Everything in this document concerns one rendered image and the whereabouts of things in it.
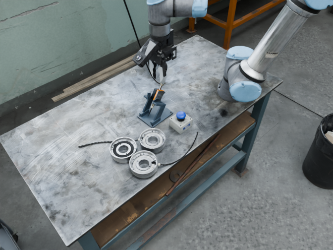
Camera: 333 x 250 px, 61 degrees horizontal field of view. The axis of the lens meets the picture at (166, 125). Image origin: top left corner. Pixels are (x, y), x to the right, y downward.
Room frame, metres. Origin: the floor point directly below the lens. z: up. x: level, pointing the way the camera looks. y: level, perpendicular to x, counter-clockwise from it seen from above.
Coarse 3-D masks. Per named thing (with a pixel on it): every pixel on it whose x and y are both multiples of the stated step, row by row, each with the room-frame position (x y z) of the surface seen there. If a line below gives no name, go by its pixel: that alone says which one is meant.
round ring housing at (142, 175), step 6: (144, 150) 0.65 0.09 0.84; (132, 156) 0.63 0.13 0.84; (138, 156) 0.63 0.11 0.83; (150, 156) 0.63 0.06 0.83; (156, 156) 0.62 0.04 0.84; (132, 162) 0.61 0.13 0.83; (138, 162) 0.61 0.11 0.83; (144, 162) 0.62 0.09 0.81; (150, 162) 0.60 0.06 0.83; (156, 162) 0.60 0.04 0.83; (132, 168) 0.58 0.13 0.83; (138, 168) 0.58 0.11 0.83; (144, 168) 0.58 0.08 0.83; (156, 168) 0.58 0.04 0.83; (138, 174) 0.55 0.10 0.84; (144, 174) 0.55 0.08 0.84; (150, 174) 0.55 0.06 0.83
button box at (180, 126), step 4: (172, 116) 0.83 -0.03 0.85; (188, 116) 0.82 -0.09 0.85; (172, 120) 0.80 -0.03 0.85; (176, 120) 0.80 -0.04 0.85; (180, 120) 0.80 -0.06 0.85; (184, 120) 0.80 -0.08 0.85; (188, 120) 0.80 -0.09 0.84; (192, 120) 0.81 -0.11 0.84; (172, 124) 0.80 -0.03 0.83; (176, 124) 0.78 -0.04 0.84; (180, 124) 0.78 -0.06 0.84; (184, 124) 0.78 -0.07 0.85; (188, 124) 0.79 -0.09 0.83; (176, 128) 0.78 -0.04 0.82; (180, 128) 0.76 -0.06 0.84; (184, 128) 0.78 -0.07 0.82; (188, 128) 0.79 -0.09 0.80; (180, 132) 0.76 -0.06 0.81
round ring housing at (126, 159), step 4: (116, 140) 0.71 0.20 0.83; (120, 140) 0.71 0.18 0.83; (124, 140) 0.71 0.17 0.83; (128, 140) 0.71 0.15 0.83; (132, 140) 0.71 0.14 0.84; (112, 144) 0.69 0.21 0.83; (120, 144) 0.69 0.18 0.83; (124, 144) 0.69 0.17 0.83; (128, 144) 0.69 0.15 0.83; (136, 144) 0.68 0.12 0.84; (112, 148) 0.67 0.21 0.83; (116, 148) 0.67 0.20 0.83; (120, 148) 0.68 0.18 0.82; (124, 148) 0.69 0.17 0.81; (128, 148) 0.68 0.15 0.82; (136, 148) 0.66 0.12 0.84; (112, 152) 0.65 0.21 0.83; (128, 152) 0.65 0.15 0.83; (112, 156) 0.63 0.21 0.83; (116, 156) 0.64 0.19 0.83; (128, 156) 0.63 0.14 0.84; (116, 160) 0.62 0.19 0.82; (120, 160) 0.62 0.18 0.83; (124, 160) 0.62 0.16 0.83; (128, 160) 0.62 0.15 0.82
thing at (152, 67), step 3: (150, 60) 0.92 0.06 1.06; (150, 63) 0.92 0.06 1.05; (153, 63) 0.91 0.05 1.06; (156, 63) 0.91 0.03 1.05; (150, 66) 0.92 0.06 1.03; (153, 66) 0.90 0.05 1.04; (156, 66) 0.93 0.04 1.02; (159, 66) 0.94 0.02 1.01; (150, 69) 0.92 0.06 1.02; (153, 69) 0.91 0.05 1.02; (156, 69) 0.93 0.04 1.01; (153, 72) 0.91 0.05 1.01; (153, 75) 0.91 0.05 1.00
